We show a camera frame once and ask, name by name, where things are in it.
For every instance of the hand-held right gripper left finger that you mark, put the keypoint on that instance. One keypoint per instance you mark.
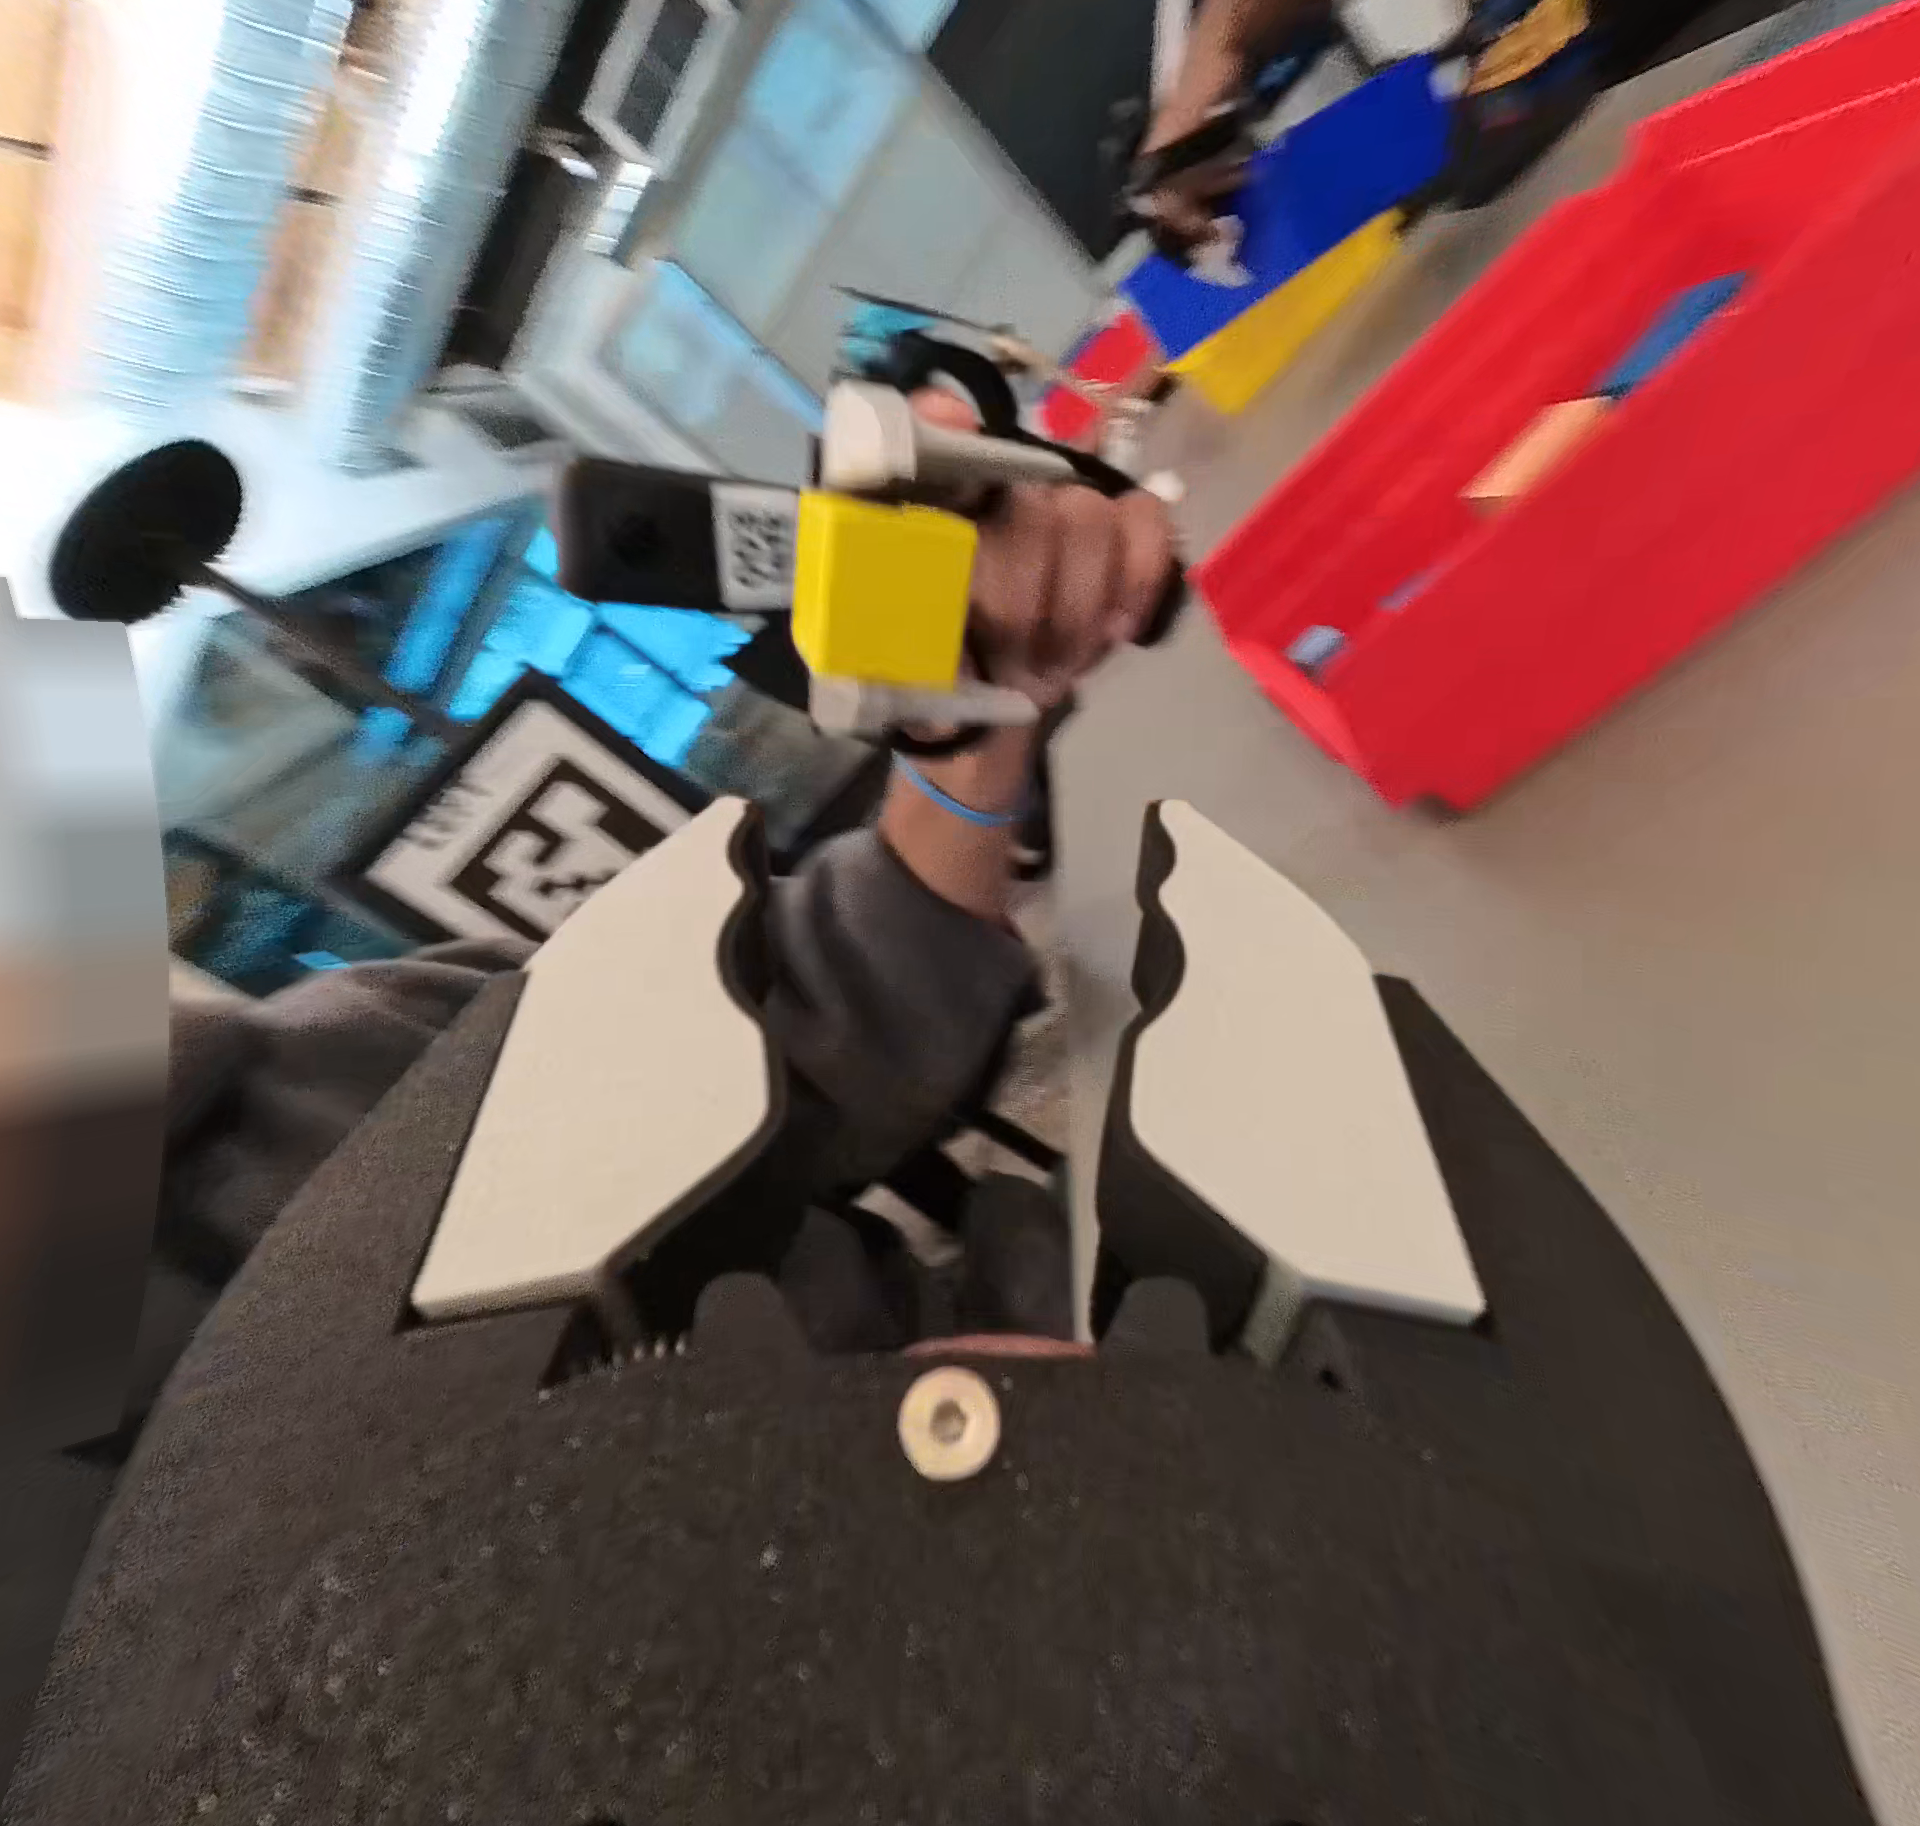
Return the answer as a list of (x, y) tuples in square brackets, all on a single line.
[(601, 1109)]

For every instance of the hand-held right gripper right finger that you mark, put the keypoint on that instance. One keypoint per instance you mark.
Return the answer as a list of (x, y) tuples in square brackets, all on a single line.
[(1305, 1109)]

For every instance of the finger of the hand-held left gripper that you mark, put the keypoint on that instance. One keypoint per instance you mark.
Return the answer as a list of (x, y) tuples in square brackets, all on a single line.
[(947, 441), (916, 710)]

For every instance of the yellow wooden cube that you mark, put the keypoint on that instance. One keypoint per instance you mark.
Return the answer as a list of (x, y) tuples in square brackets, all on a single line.
[(885, 591)]

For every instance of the light blue wooden cube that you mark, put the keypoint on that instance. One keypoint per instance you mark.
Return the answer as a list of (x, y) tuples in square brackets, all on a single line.
[(1317, 649)]

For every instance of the red plastic bin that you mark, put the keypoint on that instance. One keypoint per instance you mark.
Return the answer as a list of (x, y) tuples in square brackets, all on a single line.
[(1591, 597)]

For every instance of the natural wooden block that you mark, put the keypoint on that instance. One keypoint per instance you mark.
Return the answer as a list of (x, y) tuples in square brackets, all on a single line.
[(1543, 449)]

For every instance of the blue wooden cylinder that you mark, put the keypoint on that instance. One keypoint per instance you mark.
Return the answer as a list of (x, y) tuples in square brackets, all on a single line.
[(1674, 336)]

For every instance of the person's left hand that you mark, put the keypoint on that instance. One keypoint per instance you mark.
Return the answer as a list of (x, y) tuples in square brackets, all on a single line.
[(1068, 585)]

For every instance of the blue wristband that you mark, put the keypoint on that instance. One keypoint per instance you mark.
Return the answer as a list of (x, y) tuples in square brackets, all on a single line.
[(957, 799)]

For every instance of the printed marker board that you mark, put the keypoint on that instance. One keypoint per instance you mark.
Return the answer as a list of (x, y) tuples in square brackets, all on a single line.
[(525, 806)]

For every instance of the yellow plastic bin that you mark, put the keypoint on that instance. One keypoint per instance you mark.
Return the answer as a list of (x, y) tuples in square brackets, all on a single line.
[(1290, 321)]

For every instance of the blue plastic bin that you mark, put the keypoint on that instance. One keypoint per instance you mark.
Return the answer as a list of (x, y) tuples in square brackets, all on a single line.
[(1322, 206)]

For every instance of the white air vent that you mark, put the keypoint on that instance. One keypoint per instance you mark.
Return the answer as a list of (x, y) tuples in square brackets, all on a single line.
[(655, 51)]

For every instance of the black round stand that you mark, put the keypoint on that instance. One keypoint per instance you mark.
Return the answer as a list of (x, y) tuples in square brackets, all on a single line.
[(151, 531)]

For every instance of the silver ventilation duct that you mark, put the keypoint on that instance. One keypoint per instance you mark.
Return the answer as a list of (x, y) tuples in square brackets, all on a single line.
[(302, 119)]

